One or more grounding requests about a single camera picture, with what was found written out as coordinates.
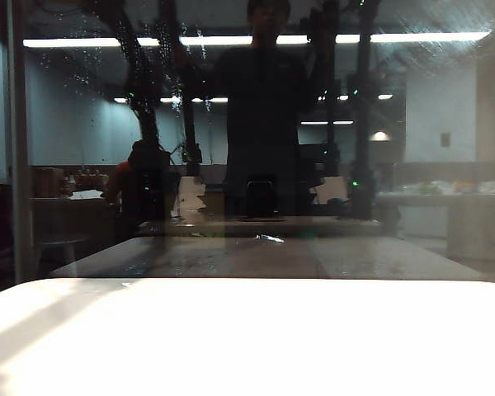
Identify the grey vertical frame post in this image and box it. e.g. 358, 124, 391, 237
2, 0, 39, 286

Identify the round grey stool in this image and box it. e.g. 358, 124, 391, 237
33, 233, 91, 274

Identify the large glass pane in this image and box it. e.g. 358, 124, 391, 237
23, 0, 495, 286

